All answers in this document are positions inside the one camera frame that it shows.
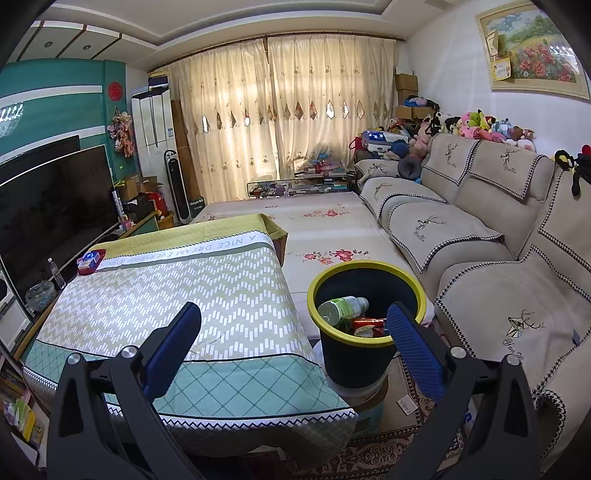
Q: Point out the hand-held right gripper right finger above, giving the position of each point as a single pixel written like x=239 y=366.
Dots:
x=415 y=350

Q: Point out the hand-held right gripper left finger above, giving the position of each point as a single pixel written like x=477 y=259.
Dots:
x=173 y=346

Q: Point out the red box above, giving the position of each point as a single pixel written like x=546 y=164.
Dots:
x=369 y=325

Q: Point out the black bin with yellow rim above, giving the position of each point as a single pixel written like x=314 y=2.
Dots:
x=360 y=364

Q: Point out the clear bottle with green label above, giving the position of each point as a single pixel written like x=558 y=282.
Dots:
x=344 y=308

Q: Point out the small white card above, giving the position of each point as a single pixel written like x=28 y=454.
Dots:
x=408 y=404

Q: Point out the patterned rug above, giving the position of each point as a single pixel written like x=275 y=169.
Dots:
x=369 y=457

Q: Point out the red and blue packet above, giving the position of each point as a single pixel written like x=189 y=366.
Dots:
x=90 y=262

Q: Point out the beige sofa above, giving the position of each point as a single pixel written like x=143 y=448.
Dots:
x=461 y=230

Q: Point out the clear water bottle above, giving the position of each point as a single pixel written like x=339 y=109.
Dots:
x=56 y=274

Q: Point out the floral floor mattress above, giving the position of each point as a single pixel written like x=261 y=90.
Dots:
x=323 y=235

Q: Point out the black tower fan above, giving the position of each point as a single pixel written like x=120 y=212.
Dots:
x=178 y=184

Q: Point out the white drawer cabinet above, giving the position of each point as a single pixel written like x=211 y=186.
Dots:
x=11 y=318

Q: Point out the shelf of books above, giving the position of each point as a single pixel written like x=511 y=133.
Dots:
x=21 y=410

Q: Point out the open cardboard boxes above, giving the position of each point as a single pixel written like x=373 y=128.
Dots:
x=131 y=184

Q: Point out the large black television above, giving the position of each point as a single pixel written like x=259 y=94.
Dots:
x=55 y=207

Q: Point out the grey neck pillow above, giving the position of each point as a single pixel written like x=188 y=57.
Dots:
x=408 y=168

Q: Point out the low glass table with books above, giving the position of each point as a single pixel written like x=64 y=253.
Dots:
x=300 y=187

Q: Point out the blue star print bag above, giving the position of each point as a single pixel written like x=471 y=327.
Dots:
x=381 y=138

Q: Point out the hanging flower decoration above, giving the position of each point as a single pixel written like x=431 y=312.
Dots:
x=122 y=134

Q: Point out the white standing air conditioner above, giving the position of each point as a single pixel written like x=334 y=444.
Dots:
x=152 y=124

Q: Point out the smaller black television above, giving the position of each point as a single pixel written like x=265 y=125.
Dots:
x=41 y=154

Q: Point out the pile of plush toys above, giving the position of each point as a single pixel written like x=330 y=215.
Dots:
x=480 y=124

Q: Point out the black and yellow plush toy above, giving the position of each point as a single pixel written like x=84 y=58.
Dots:
x=575 y=166

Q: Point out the cream curtains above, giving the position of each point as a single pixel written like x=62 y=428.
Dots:
x=277 y=115

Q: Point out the stack of cardboard boxes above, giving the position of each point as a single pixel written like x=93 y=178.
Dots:
x=406 y=83

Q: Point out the framed flower painting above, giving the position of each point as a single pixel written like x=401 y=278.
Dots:
x=535 y=50

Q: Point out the red round wall ornament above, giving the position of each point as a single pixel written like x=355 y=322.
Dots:
x=115 y=90

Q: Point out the crystal wall light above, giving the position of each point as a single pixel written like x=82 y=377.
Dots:
x=9 y=115

